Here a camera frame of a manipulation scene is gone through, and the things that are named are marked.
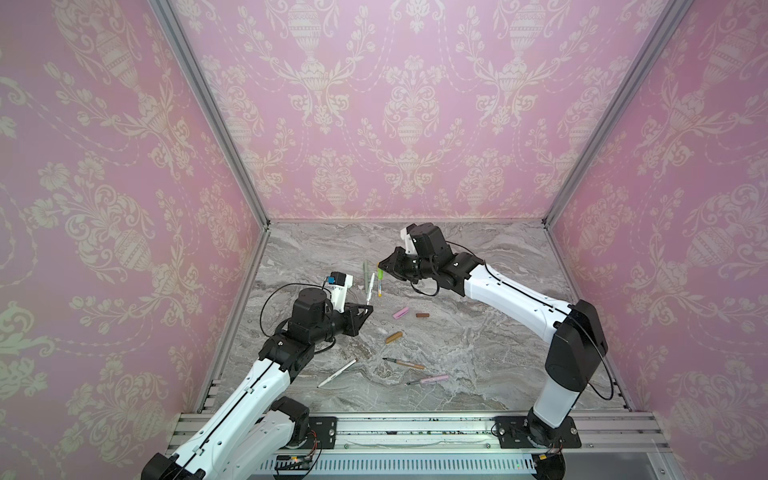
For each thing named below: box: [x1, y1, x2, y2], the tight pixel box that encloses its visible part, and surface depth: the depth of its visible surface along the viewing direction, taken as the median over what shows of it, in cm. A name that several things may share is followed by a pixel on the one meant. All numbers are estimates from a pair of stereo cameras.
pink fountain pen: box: [404, 374, 449, 386], surface depth 85 cm
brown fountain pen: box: [382, 357, 426, 370], surface depth 87 cm
